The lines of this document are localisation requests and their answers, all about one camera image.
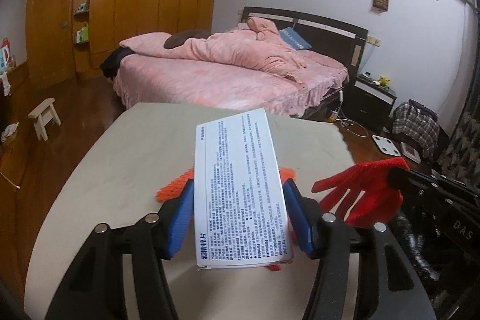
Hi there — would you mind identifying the orange foam net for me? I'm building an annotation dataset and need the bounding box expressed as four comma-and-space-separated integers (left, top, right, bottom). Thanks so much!
156, 167, 296, 203

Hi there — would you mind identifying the white medicine box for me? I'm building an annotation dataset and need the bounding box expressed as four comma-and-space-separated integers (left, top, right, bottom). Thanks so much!
193, 109, 294, 269

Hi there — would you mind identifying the red glove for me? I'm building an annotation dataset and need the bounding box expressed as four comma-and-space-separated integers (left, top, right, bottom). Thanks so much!
312, 157, 409, 228
266, 230, 298, 271

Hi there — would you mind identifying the book on floor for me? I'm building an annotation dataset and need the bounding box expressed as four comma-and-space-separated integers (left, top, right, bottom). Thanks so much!
400, 141, 422, 164

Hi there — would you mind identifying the white bathroom scale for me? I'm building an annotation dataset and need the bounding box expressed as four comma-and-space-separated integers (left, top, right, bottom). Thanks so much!
372, 135, 401, 157

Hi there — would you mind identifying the plaid shirt on chair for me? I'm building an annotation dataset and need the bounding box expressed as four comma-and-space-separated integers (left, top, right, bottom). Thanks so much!
391, 100, 440, 157

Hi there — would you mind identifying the dark nightstand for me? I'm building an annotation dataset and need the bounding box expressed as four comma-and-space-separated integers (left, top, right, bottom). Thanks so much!
343, 76, 397, 133

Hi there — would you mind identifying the yellow plush toy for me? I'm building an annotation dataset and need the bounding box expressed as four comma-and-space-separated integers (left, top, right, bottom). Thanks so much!
378, 76, 391, 88

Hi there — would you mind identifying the pink bed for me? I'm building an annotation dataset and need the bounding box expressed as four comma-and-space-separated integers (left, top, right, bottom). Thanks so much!
101, 42, 351, 119

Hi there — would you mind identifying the small white stool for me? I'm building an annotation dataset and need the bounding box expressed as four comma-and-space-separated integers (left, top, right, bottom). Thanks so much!
28, 97, 62, 141

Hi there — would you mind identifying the blue pillow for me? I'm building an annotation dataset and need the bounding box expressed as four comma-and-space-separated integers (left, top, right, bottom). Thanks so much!
279, 27, 312, 50

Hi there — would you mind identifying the dark wooden headboard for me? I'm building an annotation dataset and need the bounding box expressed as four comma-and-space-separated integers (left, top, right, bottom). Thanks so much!
241, 7, 368, 80

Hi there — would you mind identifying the pink crumpled duvet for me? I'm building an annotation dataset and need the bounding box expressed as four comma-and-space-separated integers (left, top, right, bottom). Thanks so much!
120, 17, 307, 82

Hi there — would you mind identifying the wooden side desk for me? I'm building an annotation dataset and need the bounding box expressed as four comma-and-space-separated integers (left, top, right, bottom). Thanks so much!
1, 62, 30, 296

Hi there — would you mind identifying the blue electric kettle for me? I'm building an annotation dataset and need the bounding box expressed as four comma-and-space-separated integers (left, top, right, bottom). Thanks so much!
0, 37, 11, 72

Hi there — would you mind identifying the white charger cable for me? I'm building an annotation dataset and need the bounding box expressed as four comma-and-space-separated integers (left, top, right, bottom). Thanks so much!
329, 90, 370, 139

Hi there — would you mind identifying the right wall lamp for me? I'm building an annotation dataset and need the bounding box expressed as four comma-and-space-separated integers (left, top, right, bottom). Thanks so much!
373, 0, 390, 12

